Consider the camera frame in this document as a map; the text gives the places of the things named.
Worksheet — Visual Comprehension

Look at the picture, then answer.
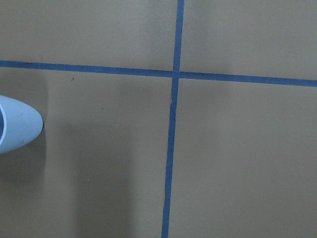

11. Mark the light blue plastic cup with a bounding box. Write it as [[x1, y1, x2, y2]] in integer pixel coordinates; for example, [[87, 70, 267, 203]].
[[0, 96, 43, 154]]

